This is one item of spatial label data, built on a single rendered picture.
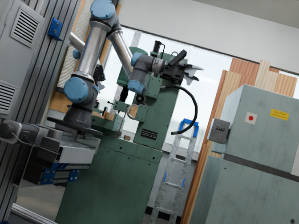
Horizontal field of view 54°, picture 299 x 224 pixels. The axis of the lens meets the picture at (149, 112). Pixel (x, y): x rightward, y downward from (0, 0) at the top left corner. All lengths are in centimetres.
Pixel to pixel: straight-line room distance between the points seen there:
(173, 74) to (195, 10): 262
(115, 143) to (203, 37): 220
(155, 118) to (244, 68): 186
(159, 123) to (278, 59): 221
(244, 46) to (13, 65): 308
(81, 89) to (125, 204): 99
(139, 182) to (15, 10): 133
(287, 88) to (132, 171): 235
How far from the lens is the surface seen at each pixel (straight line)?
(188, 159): 296
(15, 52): 133
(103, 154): 210
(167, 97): 221
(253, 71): 381
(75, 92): 145
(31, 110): 153
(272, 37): 407
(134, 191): 211
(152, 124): 219
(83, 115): 158
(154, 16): 395
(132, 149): 208
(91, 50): 150
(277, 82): 381
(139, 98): 215
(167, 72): 145
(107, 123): 195
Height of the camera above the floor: 86
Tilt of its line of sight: 5 degrees up
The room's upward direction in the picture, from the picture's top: 17 degrees clockwise
